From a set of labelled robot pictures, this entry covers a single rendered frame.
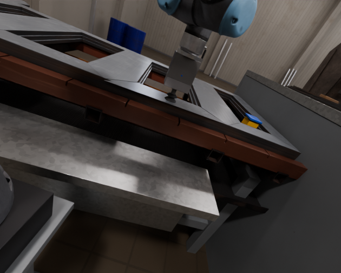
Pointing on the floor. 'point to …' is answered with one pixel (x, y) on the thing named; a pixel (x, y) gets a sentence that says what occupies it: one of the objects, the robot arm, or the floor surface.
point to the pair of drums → (125, 36)
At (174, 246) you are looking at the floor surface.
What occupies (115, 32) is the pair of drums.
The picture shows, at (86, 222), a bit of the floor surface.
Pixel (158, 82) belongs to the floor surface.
